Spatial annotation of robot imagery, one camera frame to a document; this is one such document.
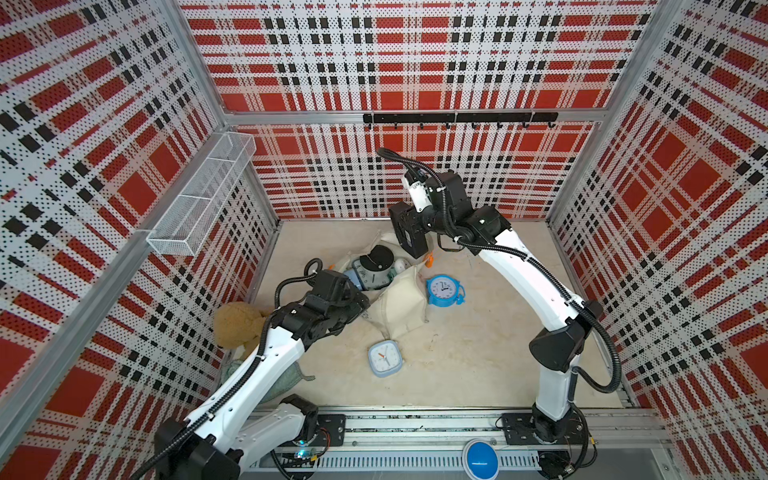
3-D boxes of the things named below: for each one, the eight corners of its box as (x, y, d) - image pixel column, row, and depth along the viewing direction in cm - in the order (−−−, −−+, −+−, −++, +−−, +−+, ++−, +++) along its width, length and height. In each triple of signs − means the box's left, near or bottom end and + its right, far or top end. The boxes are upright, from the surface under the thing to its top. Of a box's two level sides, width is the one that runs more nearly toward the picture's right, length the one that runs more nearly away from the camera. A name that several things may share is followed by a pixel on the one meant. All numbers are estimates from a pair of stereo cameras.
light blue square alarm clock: (367, 377, 84) (366, 374, 82) (370, 342, 90) (369, 339, 88) (402, 377, 84) (402, 374, 82) (402, 342, 90) (402, 339, 88)
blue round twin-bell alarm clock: (427, 307, 99) (427, 302, 96) (425, 280, 106) (426, 274, 103) (465, 307, 99) (466, 302, 96) (460, 280, 106) (462, 274, 103)
